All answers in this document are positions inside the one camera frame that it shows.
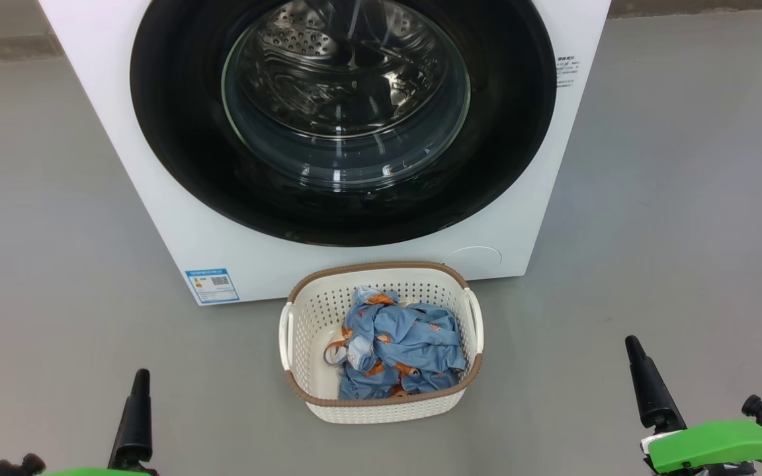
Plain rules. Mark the washing machine glass door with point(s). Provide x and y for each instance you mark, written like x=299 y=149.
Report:
x=176 y=99

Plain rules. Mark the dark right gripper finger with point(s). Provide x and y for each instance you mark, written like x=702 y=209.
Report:
x=655 y=396

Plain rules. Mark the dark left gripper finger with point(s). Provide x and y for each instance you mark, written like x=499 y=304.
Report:
x=135 y=430

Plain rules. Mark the blue energy label sticker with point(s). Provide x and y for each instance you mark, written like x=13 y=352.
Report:
x=212 y=285

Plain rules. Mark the white front-load washing machine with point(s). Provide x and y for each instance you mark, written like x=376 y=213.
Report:
x=176 y=198

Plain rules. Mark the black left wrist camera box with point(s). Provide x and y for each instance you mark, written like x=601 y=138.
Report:
x=14 y=466

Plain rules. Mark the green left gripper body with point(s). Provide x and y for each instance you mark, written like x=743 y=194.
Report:
x=90 y=472

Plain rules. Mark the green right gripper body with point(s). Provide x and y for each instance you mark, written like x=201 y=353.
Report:
x=718 y=446

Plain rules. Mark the cream perforated basket brown rim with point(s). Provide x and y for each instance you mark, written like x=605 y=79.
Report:
x=315 y=387

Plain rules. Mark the blue garment with orange prints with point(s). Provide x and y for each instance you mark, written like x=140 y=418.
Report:
x=414 y=334
x=368 y=387

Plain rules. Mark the round white drain filter cover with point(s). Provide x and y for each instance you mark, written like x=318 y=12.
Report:
x=473 y=258

